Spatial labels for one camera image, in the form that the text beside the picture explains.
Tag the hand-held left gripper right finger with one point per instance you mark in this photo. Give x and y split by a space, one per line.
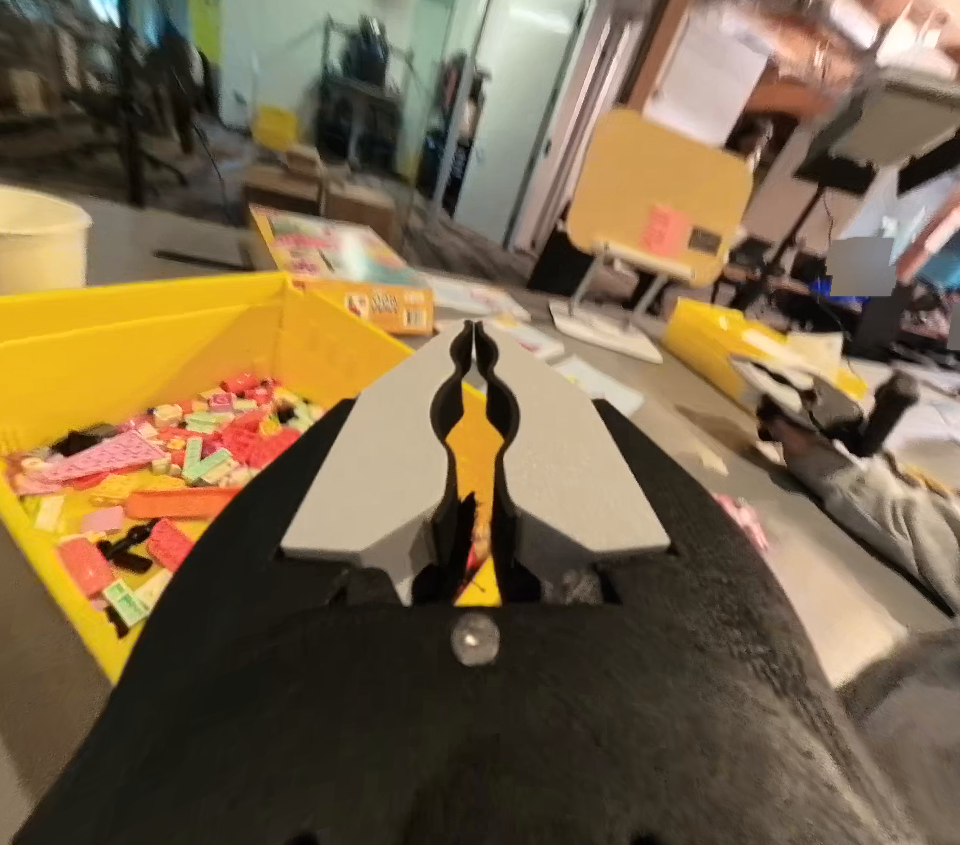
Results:
585 485

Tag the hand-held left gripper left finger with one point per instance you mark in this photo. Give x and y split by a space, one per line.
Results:
360 485

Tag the pile of toy bricks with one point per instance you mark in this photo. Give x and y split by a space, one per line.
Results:
187 455

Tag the yellow plastic bin with bricks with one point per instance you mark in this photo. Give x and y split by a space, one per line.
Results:
150 335

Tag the person's right forearm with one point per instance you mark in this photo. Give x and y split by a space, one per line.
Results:
885 515

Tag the open light blue instruction booklet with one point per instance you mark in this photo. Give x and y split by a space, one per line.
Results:
600 387

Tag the yellow plastic bin with papers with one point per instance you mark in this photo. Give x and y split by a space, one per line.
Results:
697 335

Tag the closed light blue instruction booklet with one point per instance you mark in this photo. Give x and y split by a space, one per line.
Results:
480 297

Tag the orange toy brick box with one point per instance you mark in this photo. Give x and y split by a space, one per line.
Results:
337 260

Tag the black label plate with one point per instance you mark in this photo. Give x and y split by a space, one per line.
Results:
706 240

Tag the pink sticky note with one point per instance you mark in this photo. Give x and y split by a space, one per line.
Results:
666 228

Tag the brown cardboard box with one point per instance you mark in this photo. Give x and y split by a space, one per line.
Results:
360 211

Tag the wooden book stand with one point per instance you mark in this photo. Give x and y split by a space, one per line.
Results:
645 185

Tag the white paper cup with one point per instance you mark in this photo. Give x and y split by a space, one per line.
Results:
37 245

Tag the black pole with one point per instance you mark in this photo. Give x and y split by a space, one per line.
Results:
129 72

